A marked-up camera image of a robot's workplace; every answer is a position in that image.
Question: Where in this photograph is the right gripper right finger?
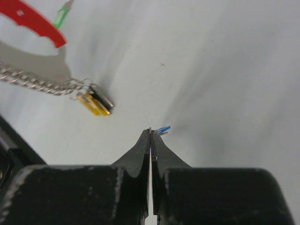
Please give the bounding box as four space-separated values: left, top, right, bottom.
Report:
150 131 294 225

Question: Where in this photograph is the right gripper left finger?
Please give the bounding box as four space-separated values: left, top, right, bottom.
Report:
0 130 150 225

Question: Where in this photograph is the key with blue cap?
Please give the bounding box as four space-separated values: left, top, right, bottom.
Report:
156 126 171 135

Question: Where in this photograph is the red handled metal key holder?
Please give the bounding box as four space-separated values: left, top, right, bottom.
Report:
0 0 86 96

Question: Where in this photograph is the key with green tag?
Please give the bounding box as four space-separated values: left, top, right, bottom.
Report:
53 0 74 29

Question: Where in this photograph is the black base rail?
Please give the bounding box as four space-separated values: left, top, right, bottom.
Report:
0 117 46 188

